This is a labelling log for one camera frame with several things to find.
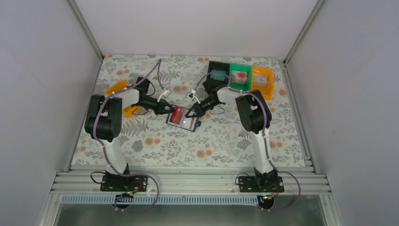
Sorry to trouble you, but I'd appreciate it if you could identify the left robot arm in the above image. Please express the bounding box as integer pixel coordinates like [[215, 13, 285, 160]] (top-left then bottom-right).
[[84, 77, 175, 184]]

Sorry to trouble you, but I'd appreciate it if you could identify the orange bin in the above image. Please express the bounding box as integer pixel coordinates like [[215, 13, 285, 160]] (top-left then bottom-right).
[[104, 80, 142, 118], [250, 66, 274, 100]]

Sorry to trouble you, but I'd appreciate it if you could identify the black bin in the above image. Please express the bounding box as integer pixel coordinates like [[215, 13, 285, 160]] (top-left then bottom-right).
[[207, 61, 230, 82]]

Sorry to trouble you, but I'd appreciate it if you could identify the teal card stack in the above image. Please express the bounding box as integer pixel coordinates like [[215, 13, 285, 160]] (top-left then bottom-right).
[[210, 70, 226, 81]]

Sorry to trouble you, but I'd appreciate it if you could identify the green bin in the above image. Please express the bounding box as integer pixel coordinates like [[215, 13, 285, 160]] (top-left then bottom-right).
[[229, 64, 251, 91]]

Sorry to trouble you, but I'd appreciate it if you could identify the white red card stack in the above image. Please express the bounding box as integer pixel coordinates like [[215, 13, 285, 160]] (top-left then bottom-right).
[[231, 70, 248, 84]]

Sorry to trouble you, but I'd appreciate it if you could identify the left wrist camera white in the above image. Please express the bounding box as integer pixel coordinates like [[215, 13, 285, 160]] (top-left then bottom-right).
[[157, 89, 171, 102]]

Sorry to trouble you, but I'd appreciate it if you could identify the floral table mat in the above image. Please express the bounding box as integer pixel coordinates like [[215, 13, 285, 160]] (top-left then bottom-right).
[[72, 55, 308, 168]]

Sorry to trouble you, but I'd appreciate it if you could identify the orange bin right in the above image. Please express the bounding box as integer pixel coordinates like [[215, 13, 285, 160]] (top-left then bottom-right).
[[250, 66, 274, 100]]

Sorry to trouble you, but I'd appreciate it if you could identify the pale card stack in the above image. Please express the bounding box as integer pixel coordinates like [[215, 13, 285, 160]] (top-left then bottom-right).
[[252, 73, 268, 87]]

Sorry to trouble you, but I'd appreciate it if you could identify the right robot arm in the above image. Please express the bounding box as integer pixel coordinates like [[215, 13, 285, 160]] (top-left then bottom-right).
[[185, 84, 278, 186]]

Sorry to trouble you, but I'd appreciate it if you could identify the blue leather card holder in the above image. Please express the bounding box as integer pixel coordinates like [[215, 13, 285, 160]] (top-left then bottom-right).
[[166, 108, 201, 132]]

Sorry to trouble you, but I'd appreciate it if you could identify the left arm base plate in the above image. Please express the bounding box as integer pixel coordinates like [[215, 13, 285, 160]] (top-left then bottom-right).
[[100, 174, 148, 192]]

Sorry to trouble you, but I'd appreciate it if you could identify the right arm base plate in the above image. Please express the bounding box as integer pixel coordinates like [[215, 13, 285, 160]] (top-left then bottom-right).
[[237, 176, 285, 193]]

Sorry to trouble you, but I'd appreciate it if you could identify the orange bin left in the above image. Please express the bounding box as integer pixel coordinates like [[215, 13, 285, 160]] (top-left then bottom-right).
[[104, 80, 142, 118]]

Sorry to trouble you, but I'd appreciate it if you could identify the aluminium mounting rail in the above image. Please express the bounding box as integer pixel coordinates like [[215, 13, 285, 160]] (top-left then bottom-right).
[[51, 165, 331, 195]]

